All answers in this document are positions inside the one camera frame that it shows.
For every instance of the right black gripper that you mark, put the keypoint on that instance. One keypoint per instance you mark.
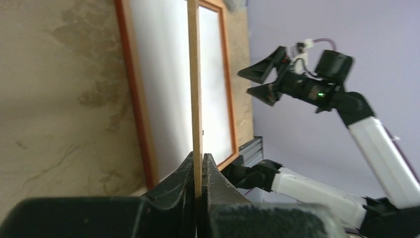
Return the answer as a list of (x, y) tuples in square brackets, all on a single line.
[(324, 90)]

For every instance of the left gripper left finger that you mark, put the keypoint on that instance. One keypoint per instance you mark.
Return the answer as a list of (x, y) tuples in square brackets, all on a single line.
[(166, 211)]

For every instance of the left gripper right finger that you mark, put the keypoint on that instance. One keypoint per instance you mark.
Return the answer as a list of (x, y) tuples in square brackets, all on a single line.
[(226, 213)]

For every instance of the brown cardboard backing board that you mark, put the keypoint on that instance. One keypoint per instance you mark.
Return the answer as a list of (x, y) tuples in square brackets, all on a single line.
[(195, 88)]

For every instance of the copper wooden picture frame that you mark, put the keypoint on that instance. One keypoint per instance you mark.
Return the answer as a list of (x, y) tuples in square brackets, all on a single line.
[(143, 126)]

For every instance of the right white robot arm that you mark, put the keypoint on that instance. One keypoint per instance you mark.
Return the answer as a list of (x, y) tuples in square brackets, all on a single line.
[(325, 144)]

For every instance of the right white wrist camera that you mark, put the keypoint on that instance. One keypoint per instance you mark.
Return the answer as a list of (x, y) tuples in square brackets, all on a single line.
[(300, 56)]

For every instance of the aluminium rail frame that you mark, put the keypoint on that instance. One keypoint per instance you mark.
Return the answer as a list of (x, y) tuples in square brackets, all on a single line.
[(252, 151)]

